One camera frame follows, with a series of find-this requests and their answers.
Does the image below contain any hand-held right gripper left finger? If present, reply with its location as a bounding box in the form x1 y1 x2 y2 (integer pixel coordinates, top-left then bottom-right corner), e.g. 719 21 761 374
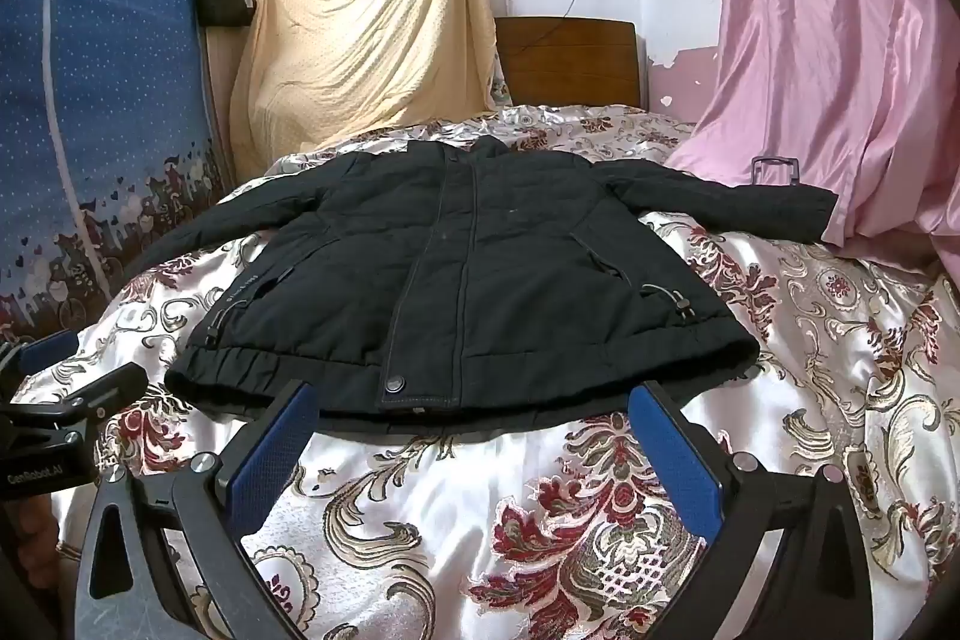
75 379 323 640

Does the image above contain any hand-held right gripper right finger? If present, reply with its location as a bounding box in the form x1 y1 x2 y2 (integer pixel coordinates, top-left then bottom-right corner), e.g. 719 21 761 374
628 379 875 640

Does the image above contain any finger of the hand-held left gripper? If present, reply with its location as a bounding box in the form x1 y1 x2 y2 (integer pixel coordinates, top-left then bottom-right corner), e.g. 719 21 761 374
15 329 80 377
0 362 149 437

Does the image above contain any black padded jacket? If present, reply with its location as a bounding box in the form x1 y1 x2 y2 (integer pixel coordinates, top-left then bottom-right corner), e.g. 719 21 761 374
124 136 839 438

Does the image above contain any floral satin bedspread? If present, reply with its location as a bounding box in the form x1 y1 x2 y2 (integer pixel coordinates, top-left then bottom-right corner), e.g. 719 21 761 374
15 104 960 640

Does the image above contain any blue fabric wardrobe cover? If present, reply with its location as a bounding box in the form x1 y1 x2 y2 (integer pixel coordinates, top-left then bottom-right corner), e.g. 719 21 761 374
0 0 233 341

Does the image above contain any beige wooden panel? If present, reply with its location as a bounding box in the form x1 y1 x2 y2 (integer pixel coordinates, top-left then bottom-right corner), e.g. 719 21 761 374
196 0 260 169

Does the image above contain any brown wooden headboard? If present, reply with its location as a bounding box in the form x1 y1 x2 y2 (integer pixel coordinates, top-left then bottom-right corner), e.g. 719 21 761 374
495 16 647 109

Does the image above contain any pink satin curtain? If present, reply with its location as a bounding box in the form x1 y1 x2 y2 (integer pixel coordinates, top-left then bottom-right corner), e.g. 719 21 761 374
664 0 960 270

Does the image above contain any yellow hanging cloth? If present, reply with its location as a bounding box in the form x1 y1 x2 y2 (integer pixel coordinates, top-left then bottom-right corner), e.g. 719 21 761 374
229 0 502 182

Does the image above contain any black rectangular metal handle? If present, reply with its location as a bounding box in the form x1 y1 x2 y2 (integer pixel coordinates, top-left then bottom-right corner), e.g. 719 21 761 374
750 157 802 188

